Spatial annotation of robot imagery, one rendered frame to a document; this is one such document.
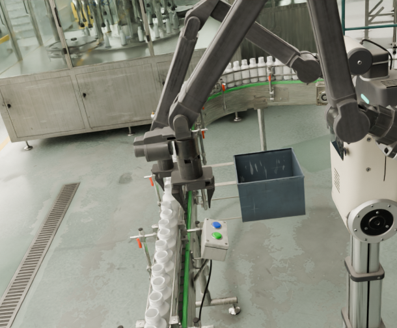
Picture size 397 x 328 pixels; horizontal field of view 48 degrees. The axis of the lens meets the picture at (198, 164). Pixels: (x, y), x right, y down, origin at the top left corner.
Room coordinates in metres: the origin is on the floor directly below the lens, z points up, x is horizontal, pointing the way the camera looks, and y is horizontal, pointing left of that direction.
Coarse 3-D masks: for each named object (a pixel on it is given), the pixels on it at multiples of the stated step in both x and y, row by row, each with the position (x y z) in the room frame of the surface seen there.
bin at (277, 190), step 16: (240, 160) 2.11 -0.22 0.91; (256, 160) 2.10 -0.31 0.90; (272, 160) 2.10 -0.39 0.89; (288, 160) 2.09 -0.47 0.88; (240, 176) 2.11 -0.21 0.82; (256, 176) 2.10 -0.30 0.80; (272, 176) 2.10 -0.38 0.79; (288, 176) 2.09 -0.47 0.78; (304, 176) 1.78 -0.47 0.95; (240, 192) 1.81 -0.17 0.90; (256, 192) 1.80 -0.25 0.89; (272, 192) 1.80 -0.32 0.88; (288, 192) 1.79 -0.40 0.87; (304, 192) 1.79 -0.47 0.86; (256, 208) 1.80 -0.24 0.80; (272, 208) 1.80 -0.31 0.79; (288, 208) 1.79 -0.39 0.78; (304, 208) 1.79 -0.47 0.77
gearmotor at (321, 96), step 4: (316, 84) 2.85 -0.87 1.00; (320, 84) 2.83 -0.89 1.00; (324, 84) 2.82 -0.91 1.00; (316, 88) 2.83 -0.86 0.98; (320, 88) 2.82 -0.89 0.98; (324, 88) 2.81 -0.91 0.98; (316, 92) 2.83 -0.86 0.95; (320, 92) 2.81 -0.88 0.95; (324, 92) 2.80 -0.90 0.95; (316, 96) 2.83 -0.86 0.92; (320, 96) 2.81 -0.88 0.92; (324, 96) 2.80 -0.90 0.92; (316, 100) 2.83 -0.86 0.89; (320, 100) 2.81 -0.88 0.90; (324, 100) 2.80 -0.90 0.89; (316, 104) 2.83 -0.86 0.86; (320, 104) 2.82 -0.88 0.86; (324, 104) 2.81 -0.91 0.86
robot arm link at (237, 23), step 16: (240, 0) 0.94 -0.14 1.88; (256, 0) 0.94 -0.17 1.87; (240, 16) 0.94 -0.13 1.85; (256, 16) 0.94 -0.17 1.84; (224, 32) 0.94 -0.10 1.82; (240, 32) 0.94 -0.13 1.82; (208, 48) 0.96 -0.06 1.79; (224, 48) 0.94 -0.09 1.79; (208, 64) 0.94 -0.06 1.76; (224, 64) 0.94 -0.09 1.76; (192, 80) 0.95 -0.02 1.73; (208, 80) 0.94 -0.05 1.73; (176, 96) 1.00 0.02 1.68; (192, 96) 0.94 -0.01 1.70; (208, 96) 0.95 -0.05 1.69; (176, 112) 0.94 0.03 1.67; (192, 112) 0.94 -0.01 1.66
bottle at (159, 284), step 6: (156, 282) 1.00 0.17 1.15; (162, 282) 1.00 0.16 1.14; (156, 288) 0.97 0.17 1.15; (162, 288) 0.97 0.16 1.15; (168, 288) 0.99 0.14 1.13; (162, 294) 0.97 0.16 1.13; (168, 294) 0.97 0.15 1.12; (168, 300) 0.96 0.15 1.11; (174, 306) 0.98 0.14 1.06; (174, 312) 0.97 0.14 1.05
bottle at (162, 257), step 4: (160, 252) 1.12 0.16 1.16; (164, 252) 1.12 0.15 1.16; (156, 256) 1.10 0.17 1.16; (160, 256) 1.12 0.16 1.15; (164, 256) 1.12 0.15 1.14; (168, 256) 1.10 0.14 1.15; (156, 260) 1.10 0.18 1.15; (160, 260) 1.08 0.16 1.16; (164, 260) 1.08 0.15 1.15; (168, 260) 1.09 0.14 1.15; (164, 264) 1.08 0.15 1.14; (168, 264) 1.09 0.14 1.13; (172, 264) 1.10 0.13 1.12; (168, 268) 1.08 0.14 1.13; (172, 268) 1.09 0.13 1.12; (168, 272) 1.07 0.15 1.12; (172, 272) 1.08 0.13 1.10; (172, 276) 1.08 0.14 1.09; (172, 280) 1.08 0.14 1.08; (176, 280) 1.09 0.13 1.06; (176, 284) 1.09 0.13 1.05; (176, 288) 1.08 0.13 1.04; (176, 292) 1.08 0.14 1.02; (176, 296) 1.08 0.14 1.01
